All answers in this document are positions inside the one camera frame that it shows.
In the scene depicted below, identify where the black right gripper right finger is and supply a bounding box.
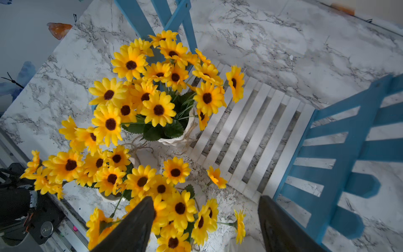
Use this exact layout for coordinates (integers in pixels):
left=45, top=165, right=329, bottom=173
left=258, top=196, right=325, bottom=252

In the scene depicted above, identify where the blue white wooden shelf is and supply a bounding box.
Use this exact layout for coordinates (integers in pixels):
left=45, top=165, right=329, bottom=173
left=116, top=1, right=403, bottom=252

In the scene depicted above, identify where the sunflower pot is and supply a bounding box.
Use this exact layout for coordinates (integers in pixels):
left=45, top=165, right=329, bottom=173
left=85, top=156, right=247, bottom=252
left=20, top=146, right=132, bottom=199
left=59, top=30, right=245, bottom=151

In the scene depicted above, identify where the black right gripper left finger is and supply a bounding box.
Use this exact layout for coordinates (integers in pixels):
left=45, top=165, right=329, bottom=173
left=93, top=196, right=154, bottom=252

